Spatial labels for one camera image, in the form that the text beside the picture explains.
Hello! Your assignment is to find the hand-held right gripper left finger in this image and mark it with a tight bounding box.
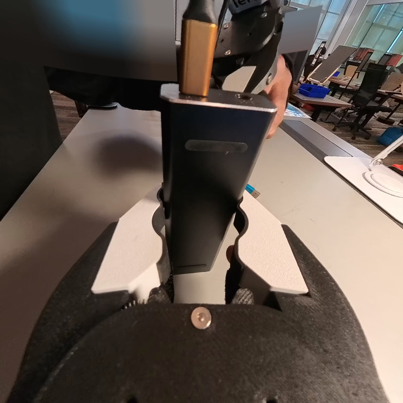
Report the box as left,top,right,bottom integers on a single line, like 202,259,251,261
91,187,174,304

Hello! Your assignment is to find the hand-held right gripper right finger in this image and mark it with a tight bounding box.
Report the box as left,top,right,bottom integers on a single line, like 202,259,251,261
224,198,309,305

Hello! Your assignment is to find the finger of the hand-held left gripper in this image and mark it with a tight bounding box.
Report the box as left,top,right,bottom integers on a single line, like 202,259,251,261
221,65,258,93

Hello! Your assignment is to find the copper plug black cable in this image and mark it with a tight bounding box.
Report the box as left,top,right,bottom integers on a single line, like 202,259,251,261
176,0,230,97

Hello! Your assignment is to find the black long USB hub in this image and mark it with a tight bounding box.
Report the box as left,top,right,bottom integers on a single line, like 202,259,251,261
160,83,278,275

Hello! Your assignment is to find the person's left forearm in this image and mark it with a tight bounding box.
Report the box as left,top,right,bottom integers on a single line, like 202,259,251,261
283,53,297,93

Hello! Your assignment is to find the person's left hand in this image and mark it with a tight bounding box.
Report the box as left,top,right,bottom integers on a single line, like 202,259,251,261
264,54,295,140

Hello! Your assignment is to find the printed paper sheet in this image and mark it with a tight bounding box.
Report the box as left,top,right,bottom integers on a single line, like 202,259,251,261
283,104,313,119

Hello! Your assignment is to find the blue plastic bin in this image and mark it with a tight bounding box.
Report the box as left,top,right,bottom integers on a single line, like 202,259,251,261
298,83,330,99

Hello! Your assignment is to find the grey board stand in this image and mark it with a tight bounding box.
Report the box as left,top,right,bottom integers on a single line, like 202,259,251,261
307,45,358,86

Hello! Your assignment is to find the document stand with instruction sheet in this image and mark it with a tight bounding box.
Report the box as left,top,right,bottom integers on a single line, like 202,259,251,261
324,135,403,225

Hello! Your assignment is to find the black office chair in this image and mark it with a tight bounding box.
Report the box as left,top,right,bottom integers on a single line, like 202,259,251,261
333,62,391,140

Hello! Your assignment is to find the blue bag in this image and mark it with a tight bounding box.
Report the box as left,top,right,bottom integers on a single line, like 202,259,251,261
377,126,403,146

